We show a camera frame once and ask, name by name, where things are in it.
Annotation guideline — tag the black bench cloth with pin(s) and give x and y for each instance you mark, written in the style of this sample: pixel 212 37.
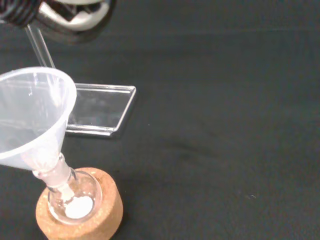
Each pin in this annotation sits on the black bench cloth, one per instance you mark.
pixel 220 125

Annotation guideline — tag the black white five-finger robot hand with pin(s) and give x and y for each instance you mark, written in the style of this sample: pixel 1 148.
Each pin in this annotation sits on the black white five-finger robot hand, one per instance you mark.
pixel 17 11

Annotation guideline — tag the glass round-bottom flask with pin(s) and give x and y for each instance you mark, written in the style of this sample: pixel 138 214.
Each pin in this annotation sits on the glass round-bottom flask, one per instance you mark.
pixel 82 202

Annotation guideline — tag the translucent plastic funnel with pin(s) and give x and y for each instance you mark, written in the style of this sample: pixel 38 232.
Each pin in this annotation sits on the translucent plastic funnel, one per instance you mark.
pixel 32 120

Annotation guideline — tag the clear acrylic funnel stand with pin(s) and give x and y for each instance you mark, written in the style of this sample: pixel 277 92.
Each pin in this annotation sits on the clear acrylic funnel stand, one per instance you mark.
pixel 105 110

